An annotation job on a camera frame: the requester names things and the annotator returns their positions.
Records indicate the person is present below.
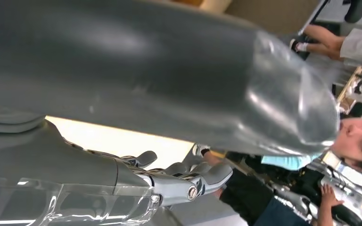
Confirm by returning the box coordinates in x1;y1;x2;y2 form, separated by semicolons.
290;24;362;62
260;118;362;175
193;144;311;226

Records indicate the grey laptop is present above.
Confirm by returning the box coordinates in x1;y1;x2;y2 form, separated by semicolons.
318;174;362;219

